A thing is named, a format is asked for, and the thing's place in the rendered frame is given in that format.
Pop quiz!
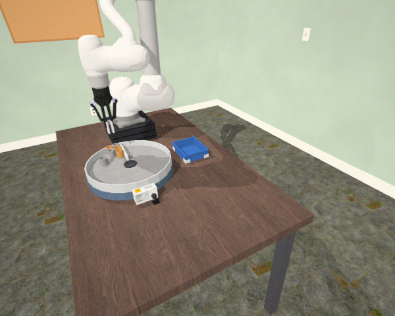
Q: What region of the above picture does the blue shallow tray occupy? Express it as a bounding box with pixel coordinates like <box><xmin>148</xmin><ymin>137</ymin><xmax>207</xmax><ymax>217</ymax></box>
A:
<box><xmin>172</xmin><ymin>136</ymin><xmax>209</xmax><ymax>163</ymax></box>

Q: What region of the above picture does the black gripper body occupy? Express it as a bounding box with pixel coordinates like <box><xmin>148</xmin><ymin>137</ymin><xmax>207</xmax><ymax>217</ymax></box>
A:
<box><xmin>92</xmin><ymin>86</ymin><xmax>113</xmax><ymax>106</ymax></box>

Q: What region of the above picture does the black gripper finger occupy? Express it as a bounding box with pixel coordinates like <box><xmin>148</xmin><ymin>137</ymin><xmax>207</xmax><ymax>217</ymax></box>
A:
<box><xmin>105</xmin><ymin>98</ymin><xmax>118</xmax><ymax>133</ymax></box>
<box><xmin>90</xmin><ymin>100</ymin><xmax>110</xmax><ymax>134</ymax></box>

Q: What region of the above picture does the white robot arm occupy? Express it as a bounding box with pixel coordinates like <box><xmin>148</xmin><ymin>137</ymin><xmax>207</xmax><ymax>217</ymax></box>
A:
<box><xmin>78</xmin><ymin>0</ymin><xmax>174</xmax><ymax>128</ymax></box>

